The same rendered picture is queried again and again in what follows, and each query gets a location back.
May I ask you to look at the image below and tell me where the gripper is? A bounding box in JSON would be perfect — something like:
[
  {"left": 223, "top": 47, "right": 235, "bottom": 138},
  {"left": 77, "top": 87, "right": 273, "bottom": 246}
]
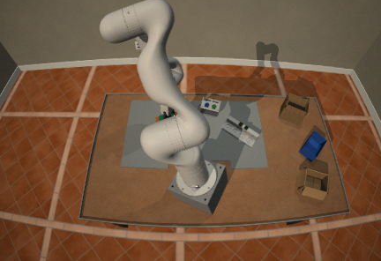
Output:
[{"left": 161, "top": 105, "right": 175, "bottom": 119}]

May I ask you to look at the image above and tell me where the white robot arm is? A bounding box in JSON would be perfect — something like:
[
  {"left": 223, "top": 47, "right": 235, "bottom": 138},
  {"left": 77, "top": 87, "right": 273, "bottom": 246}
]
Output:
[{"left": 100, "top": 0, "right": 217, "bottom": 196}]

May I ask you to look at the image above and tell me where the white push-button panel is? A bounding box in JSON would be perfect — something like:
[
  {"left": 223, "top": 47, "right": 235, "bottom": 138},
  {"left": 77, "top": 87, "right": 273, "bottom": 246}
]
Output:
[{"left": 200, "top": 97, "right": 221, "bottom": 116}]

